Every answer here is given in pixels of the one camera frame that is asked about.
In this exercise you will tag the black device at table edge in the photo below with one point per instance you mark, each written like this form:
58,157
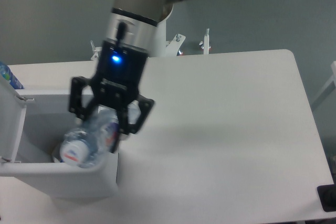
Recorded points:
327,197

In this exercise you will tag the white frame at right edge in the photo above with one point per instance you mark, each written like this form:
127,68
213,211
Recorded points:
324,91

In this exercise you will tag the white trash can lid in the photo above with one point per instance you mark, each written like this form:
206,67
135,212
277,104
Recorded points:
13,111

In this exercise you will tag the clear crushed plastic bottle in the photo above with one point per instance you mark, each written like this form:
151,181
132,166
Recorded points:
89,143

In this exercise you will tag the white middle floor bracket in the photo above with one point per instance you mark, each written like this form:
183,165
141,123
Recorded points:
173,47

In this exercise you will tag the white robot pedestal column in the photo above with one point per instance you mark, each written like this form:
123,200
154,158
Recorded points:
158,45

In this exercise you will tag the colourful snack packet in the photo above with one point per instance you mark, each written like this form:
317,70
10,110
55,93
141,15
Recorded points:
56,154

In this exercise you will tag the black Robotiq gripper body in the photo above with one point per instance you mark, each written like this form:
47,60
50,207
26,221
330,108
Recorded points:
119,70

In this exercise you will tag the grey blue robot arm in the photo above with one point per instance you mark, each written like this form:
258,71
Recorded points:
132,22

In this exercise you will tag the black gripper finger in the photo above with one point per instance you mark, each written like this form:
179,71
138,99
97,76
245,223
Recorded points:
78,84
131,118

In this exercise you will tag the white left floor bracket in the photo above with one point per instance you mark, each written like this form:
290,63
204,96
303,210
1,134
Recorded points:
96,51

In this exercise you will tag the white trash can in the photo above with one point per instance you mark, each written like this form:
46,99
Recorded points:
46,121

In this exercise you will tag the blue bottle behind bin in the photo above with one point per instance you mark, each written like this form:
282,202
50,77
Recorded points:
7,74

